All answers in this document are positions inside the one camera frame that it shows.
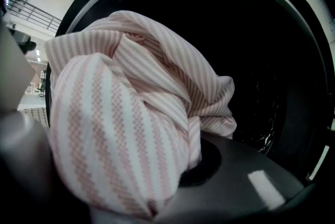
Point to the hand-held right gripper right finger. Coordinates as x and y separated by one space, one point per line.
248 165

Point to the black metal railing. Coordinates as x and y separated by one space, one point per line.
34 15

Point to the black washing machine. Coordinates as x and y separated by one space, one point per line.
235 34

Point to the pink striped clothes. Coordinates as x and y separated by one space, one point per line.
117 113

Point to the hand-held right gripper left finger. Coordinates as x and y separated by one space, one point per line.
21 152

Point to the white laundry basket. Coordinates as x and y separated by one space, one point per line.
36 115

